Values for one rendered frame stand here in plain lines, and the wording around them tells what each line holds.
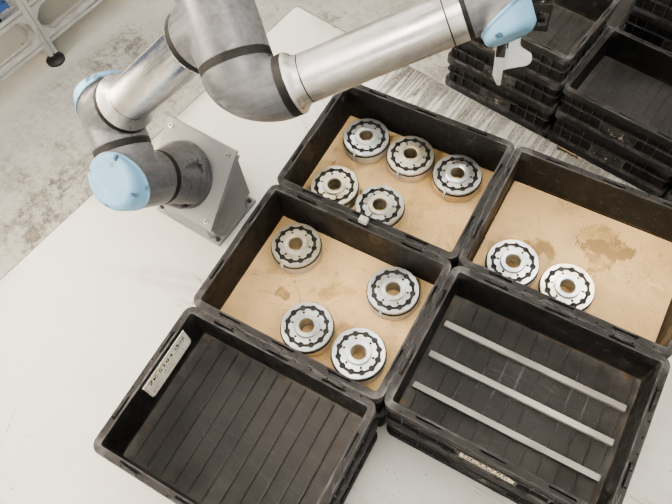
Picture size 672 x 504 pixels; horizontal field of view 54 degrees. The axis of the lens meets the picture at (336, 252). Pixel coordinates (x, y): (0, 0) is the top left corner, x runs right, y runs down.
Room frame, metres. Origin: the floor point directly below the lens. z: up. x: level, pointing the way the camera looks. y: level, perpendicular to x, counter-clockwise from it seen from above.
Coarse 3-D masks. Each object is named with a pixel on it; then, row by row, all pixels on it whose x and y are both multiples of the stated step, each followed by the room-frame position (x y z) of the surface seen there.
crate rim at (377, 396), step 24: (288, 192) 0.73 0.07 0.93; (336, 216) 0.66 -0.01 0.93; (240, 240) 0.64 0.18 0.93; (216, 264) 0.60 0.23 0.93; (432, 288) 0.47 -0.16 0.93; (216, 312) 0.50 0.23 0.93; (264, 336) 0.44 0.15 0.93; (408, 336) 0.39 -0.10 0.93; (312, 360) 0.38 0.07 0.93; (360, 384) 0.32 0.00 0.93; (384, 384) 0.31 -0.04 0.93
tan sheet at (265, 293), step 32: (288, 224) 0.72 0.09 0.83; (256, 256) 0.65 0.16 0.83; (352, 256) 0.62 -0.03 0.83; (256, 288) 0.58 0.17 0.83; (288, 288) 0.57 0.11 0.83; (320, 288) 0.56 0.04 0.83; (352, 288) 0.55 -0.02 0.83; (256, 320) 0.51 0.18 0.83; (352, 320) 0.48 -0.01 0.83; (384, 320) 0.47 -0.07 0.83
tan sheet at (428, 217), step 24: (336, 144) 0.90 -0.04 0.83; (360, 168) 0.83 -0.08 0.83; (384, 168) 0.82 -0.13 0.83; (480, 168) 0.78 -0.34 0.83; (360, 192) 0.77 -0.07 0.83; (408, 192) 0.75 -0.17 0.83; (432, 192) 0.74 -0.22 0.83; (480, 192) 0.72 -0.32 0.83; (408, 216) 0.69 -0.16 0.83; (432, 216) 0.68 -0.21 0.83; (456, 216) 0.67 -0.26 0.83; (432, 240) 0.62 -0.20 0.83; (456, 240) 0.61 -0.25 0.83
